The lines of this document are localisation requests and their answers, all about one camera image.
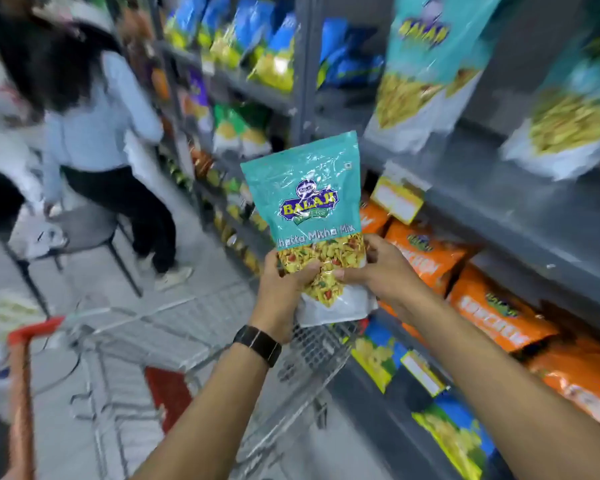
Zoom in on grey chair black legs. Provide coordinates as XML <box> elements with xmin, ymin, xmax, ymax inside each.
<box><xmin>10</xmin><ymin>204</ymin><xmax>144</xmax><ymax>315</ymax></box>

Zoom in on person's right hand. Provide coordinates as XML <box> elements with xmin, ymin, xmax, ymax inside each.
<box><xmin>332</xmin><ymin>234</ymin><xmax>432</xmax><ymax>316</ymax></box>

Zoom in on row of blue yellow packets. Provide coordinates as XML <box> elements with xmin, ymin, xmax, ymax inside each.
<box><xmin>164</xmin><ymin>0</ymin><xmax>387</xmax><ymax>93</ymax></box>

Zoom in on large teal snack packet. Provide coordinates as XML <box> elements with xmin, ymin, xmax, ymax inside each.
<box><xmin>364</xmin><ymin>0</ymin><xmax>507</xmax><ymax>154</ymax></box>
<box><xmin>499</xmin><ymin>22</ymin><xmax>600</xmax><ymax>181</ymax></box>

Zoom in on purple snack packet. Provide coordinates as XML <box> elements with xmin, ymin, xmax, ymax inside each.
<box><xmin>186</xmin><ymin>69</ymin><xmax>215</xmax><ymax>133</ymax></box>

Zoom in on yellow price tag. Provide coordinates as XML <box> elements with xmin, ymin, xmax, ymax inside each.
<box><xmin>400</xmin><ymin>351</ymin><xmax>449</xmax><ymax>398</ymax></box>
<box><xmin>370</xmin><ymin>174</ymin><xmax>427</xmax><ymax>225</ymax></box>

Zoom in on green white snack packet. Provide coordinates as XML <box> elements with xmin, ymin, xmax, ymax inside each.
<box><xmin>212</xmin><ymin>105</ymin><xmax>243</xmax><ymax>156</ymax></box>
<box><xmin>239</xmin><ymin>109</ymin><xmax>274</xmax><ymax>159</ymax></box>

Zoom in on person's right forearm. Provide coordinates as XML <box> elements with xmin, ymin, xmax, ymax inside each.
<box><xmin>395</xmin><ymin>286</ymin><xmax>600</xmax><ymax>480</ymax></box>

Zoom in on orange snack packet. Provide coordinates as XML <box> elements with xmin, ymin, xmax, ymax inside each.
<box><xmin>378</xmin><ymin>220</ymin><xmax>477</xmax><ymax>341</ymax></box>
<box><xmin>359</xmin><ymin>199</ymin><xmax>392</xmax><ymax>236</ymax></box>
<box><xmin>446</xmin><ymin>265</ymin><xmax>561</xmax><ymax>353</ymax></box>
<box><xmin>526</xmin><ymin>339</ymin><xmax>600</xmax><ymax>436</ymax></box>

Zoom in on person's left hand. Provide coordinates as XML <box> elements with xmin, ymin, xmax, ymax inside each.
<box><xmin>250</xmin><ymin>249</ymin><xmax>325</xmax><ymax>345</ymax></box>

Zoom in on metal shopping cart red handle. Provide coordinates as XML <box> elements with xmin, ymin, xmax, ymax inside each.
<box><xmin>6</xmin><ymin>279</ymin><xmax>367</xmax><ymax>480</ymax></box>

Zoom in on person's left forearm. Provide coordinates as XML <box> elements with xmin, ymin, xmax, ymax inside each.
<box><xmin>130</xmin><ymin>341</ymin><xmax>282</xmax><ymax>480</ymax></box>

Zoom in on grey metal shelf rack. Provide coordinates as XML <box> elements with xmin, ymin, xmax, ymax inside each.
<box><xmin>147</xmin><ymin>0</ymin><xmax>600</xmax><ymax>480</ymax></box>

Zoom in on teal snack mix packet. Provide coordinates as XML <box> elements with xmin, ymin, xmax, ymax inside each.
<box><xmin>240</xmin><ymin>131</ymin><xmax>379</xmax><ymax>328</ymax></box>

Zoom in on black wristwatch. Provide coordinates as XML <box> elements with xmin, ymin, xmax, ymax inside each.
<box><xmin>232</xmin><ymin>325</ymin><xmax>283</xmax><ymax>368</ymax></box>

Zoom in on row of small assorted packets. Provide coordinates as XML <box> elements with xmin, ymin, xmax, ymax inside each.
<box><xmin>187</xmin><ymin>144</ymin><xmax>273</xmax><ymax>276</ymax></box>

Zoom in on blue yellow chips packet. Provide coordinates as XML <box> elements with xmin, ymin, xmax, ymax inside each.
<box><xmin>349</xmin><ymin>319</ymin><xmax>411</xmax><ymax>394</ymax></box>
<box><xmin>411</xmin><ymin>394</ymin><xmax>497</xmax><ymax>480</ymax></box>

